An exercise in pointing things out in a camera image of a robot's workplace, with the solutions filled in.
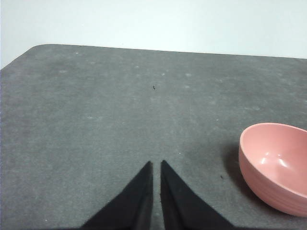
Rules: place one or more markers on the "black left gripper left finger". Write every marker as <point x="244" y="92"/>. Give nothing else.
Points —
<point x="134" y="206"/>

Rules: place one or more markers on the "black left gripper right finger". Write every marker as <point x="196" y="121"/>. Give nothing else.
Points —
<point x="180" y="208"/>

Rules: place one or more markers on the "pink ribbed bowl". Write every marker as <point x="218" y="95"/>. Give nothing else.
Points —
<point x="275" y="155"/>

